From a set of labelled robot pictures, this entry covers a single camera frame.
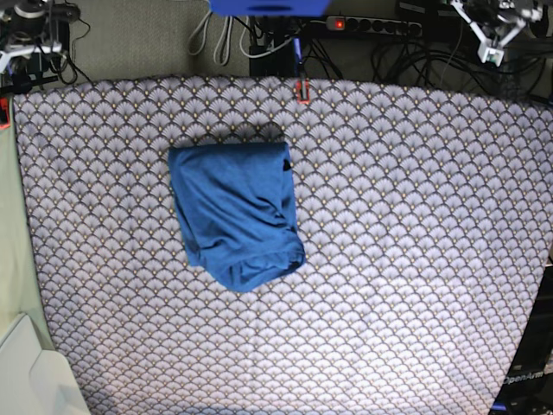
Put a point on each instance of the blue T-shirt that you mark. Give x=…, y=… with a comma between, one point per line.
x=237, y=210

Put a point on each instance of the black OpenArm base box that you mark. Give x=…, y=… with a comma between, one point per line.
x=527, y=388

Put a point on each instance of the blue box overhead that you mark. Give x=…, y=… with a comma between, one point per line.
x=269, y=7

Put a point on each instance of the black power strip red switch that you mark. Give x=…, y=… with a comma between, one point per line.
x=373, y=26

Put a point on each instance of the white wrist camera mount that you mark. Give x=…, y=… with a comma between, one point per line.
x=496, y=23
x=25, y=50

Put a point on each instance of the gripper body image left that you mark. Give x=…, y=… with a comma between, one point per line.
x=29, y=23

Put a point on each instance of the patterned fan-print tablecloth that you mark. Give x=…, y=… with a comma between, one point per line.
x=426, y=219

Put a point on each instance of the white plastic bin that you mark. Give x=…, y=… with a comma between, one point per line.
x=35, y=380

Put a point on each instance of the red and grey clamp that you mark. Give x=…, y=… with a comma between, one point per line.
x=303, y=91

